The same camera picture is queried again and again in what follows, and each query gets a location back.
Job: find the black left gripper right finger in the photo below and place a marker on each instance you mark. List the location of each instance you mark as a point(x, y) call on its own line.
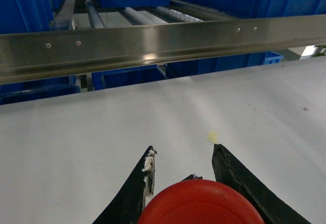
point(231, 172)

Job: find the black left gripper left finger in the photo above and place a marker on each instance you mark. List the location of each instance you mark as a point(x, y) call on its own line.
point(137, 191)

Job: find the red mushroom push button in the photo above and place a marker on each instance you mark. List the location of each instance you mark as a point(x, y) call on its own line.
point(200, 201)

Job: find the yellow tape residue patch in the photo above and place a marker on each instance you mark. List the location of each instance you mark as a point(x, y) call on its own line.
point(213, 137)

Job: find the blue bin below right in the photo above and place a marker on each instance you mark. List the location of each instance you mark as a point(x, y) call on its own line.
point(209, 65)

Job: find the blue bin below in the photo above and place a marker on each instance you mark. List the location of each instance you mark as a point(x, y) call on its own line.
point(126, 77)
point(209, 65)
point(39, 89)

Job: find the blue bin below centre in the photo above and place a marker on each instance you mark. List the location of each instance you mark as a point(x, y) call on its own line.
point(126, 77)

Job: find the blue bin below left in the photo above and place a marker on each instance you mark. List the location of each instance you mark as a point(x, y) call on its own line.
point(39, 89)

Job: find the large blue bin left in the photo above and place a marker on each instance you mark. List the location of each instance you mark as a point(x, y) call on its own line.
point(27, 16)

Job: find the stainless steel shelf rail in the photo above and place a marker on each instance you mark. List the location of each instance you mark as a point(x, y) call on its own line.
point(33, 56)

